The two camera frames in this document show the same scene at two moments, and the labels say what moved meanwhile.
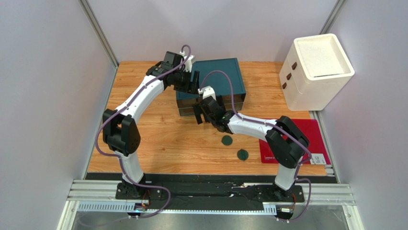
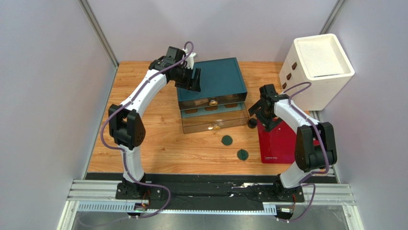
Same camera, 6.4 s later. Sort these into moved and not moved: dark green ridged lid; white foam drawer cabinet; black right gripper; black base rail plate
Moved: black right gripper
Not moved: black base rail plate; dark green ridged lid; white foam drawer cabinet
